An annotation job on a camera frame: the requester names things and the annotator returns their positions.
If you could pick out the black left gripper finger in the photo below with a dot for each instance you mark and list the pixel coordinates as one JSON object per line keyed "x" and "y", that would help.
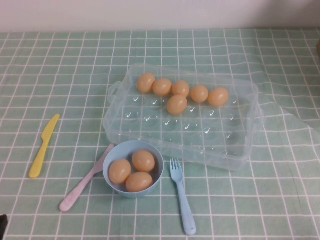
{"x": 3, "y": 225}

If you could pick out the beige plastic egg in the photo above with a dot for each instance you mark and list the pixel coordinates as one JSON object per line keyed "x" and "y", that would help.
{"x": 162, "y": 87}
{"x": 218, "y": 97}
{"x": 143, "y": 160}
{"x": 119, "y": 171}
{"x": 199, "y": 93}
{"x": 177, "y": 105}
{"x": 139, "y": 182}
{"x": 181, "y": 88}
{"x": 146, "y": 83}

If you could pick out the clear plastic egg box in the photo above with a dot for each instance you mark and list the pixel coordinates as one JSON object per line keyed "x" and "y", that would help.
{"x": 212, "y": 140}

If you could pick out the yellow plastic knife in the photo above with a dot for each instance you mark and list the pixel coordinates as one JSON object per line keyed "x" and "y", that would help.
{"x": 42, "y": 150}

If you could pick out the pink plastic knife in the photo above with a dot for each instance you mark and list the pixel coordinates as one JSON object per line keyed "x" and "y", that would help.
{"x": 80, "y": 187}

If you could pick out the light blue plastic bowl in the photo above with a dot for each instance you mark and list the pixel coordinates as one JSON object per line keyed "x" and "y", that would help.
{"x": 120, "y": 150}

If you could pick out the light blue plastic fork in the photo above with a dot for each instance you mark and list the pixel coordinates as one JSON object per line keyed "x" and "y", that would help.
{"x": 183, "y": 200}

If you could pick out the green checked tablecloth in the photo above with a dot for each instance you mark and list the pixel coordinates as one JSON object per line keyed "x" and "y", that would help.
{"x": 250, "y": 200}

